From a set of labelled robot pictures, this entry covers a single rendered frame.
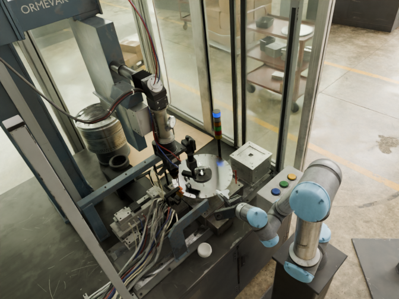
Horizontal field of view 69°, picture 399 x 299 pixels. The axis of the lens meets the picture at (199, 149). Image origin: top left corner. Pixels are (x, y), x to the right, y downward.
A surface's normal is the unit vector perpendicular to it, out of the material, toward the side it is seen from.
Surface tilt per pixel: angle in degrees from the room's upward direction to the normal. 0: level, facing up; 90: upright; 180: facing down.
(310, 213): 82
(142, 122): 90
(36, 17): 90
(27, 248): 0
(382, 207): 0
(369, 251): 0
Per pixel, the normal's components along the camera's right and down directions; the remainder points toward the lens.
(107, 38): 0.67, 0.44
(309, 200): -0.60, 0.48
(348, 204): -0.11, -0.75
